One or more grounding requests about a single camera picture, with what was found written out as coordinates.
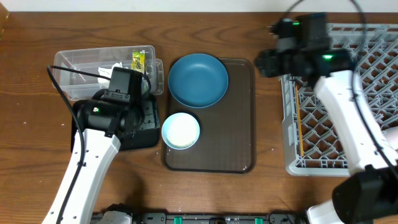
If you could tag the brown plastic tray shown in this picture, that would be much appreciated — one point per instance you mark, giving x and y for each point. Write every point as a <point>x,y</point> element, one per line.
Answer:
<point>227,140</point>

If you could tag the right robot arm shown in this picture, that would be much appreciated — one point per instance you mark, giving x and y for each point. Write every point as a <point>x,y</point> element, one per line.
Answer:
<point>371,190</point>

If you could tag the black waste tray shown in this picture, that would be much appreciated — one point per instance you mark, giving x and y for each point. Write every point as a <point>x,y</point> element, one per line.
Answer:
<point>113,119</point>

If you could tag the white rice pile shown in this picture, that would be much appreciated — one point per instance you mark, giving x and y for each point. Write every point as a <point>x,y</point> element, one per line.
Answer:
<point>181,134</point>

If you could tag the light blue bowl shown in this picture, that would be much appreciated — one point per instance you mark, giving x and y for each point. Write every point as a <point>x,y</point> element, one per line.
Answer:
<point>178,116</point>

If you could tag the yellow green snack wrapper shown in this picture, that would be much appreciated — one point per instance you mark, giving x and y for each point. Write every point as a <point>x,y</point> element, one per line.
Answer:
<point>139,61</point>

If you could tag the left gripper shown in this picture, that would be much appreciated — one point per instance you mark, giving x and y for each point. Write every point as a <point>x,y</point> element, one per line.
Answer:
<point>150,115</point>

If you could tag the dark blue plate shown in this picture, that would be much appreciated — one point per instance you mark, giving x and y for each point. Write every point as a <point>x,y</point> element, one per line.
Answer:
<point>198,80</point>

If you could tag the white napkin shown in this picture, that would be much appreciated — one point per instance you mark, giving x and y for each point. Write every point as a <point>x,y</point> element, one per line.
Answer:
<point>107,72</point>

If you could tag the wooden chopstick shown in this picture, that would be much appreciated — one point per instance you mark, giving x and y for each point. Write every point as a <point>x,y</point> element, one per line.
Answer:
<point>299,122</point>

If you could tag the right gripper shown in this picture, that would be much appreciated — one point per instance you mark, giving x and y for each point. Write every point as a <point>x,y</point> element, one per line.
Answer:
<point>268,68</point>

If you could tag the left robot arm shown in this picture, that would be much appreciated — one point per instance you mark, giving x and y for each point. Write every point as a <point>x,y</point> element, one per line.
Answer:
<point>91,156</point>

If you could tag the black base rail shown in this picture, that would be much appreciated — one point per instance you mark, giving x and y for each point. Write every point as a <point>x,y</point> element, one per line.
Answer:
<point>120,213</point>

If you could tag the clear plastic bin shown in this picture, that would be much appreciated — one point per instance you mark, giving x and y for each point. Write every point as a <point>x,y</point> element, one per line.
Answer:
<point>80,87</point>

